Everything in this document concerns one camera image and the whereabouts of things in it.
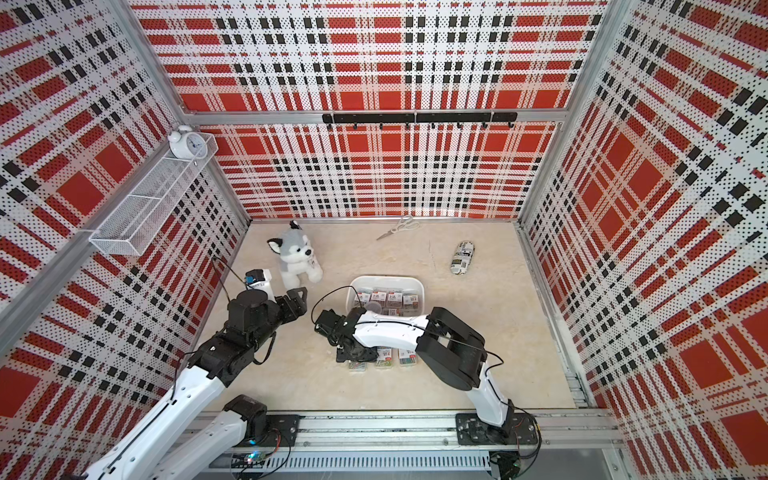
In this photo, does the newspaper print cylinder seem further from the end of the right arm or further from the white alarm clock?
the white alarm clock

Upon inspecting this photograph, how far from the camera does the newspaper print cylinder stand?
105 centimetres

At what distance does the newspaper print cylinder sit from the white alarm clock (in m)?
0.87

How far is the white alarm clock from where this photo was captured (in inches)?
31.7

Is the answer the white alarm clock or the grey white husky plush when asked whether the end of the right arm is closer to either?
the grey white husky plush
